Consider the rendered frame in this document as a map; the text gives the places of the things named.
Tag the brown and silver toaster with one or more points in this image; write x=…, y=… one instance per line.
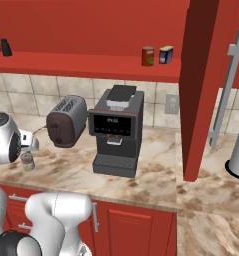
x=66, y=121

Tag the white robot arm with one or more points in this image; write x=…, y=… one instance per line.
x=57, y=213

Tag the red drawer front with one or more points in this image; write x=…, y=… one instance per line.
x=14, y=213

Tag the black shaker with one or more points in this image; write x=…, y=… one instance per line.
x=5, y=47

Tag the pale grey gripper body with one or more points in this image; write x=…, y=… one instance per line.
x=34, y=143

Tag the red open wall cabinet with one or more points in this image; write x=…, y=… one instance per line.
x=84, y=33

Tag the red base cabinet door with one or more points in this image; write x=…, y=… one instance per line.
x=141, y=230

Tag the red closed wall cabinet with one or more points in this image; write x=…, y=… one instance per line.
x=236, y=20

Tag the blue and yellow can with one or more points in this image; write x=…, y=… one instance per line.
x=166, y=55

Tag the black coffee machine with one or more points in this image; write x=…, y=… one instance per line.
x=119, y=140

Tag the red can with green label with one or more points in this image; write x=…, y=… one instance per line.
x=147, y=56

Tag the red open cabinet door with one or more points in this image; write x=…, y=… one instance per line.
x=199, y=86

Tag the grey wall outlet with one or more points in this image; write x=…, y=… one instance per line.
x=172, y=104

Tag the silver can with label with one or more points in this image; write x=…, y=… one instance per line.
x=28, y=162

